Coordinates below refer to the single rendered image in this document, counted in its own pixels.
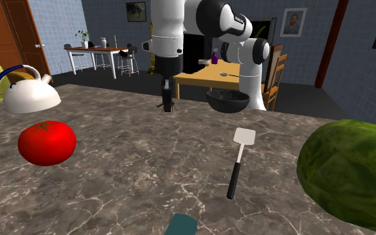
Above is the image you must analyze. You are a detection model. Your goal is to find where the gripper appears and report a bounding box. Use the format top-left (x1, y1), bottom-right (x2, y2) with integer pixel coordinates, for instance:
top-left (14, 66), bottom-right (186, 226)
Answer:
top-left (155, 55), bottom-right (184, 113)

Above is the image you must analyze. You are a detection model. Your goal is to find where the small brown spiky object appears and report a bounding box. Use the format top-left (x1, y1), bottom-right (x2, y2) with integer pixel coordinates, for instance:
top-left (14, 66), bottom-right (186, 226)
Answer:
top-left (156, 101), bottom-right (178, 111)

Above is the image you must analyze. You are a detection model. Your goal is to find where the light wooden table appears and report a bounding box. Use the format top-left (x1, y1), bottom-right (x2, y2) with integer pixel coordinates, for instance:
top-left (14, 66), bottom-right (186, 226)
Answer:
top-left (173, 32), bottom-right (267, 100)

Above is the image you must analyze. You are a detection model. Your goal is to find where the metal bar stool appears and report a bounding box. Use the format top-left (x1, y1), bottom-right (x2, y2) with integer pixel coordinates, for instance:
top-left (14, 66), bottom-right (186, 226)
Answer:
top-left (64, 43), bottom-right (90, 71)
top-left (117, 44), bottom-right (140, 77)

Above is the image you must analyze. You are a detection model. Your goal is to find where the black bowl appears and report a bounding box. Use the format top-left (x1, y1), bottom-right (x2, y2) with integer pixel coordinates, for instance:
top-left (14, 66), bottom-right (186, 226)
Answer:
top-left (206, 89), bottom-right (250, 114)

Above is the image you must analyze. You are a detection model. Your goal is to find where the white table with wooden top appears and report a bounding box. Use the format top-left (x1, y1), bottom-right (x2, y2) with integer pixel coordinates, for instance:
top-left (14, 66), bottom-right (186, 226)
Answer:
top-left (63, 30), bottom-right (130, 80)

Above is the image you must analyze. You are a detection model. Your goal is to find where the light wooden chair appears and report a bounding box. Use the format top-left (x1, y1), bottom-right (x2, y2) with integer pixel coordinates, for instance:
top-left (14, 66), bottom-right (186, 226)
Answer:
top-left (260, 53), bottom-right (289, 112)

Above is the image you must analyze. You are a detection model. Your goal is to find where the teal flat object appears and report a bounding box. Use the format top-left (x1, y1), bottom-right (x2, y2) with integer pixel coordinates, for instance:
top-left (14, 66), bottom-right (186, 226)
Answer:
top-left (164, 213), bottom-right (198, 235)

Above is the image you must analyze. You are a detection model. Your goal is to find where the red tomato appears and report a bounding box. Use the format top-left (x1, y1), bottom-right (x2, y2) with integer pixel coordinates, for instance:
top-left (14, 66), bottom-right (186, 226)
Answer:
top-left (17, 120), bottom-right (77, 167)

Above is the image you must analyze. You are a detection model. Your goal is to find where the brown wooden door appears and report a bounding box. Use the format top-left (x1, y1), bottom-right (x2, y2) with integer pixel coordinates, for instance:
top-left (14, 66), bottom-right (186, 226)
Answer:
top-left (1, 0), bottom-right (53, 83)

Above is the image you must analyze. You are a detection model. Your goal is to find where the green watermelon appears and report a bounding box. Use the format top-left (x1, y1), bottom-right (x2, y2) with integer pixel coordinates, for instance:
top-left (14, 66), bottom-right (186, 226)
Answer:
top-left (296, 119), bottom-right (376, 235)

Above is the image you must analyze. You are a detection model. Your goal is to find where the white spatula with black handle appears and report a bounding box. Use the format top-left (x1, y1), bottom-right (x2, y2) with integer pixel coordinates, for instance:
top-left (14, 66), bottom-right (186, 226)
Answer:
top-left (226, 127), bottom-right (257, 200)

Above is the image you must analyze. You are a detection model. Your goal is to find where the white kettle with blue handle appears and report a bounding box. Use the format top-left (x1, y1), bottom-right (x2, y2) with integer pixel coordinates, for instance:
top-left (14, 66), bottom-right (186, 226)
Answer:
top-left (0, 64), bottom-right (62, 115)

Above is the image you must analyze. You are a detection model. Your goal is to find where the portrait wall picture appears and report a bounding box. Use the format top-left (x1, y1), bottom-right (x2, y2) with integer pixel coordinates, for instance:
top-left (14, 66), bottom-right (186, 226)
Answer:
top-left (278, 7), bottom-right (309, 38)

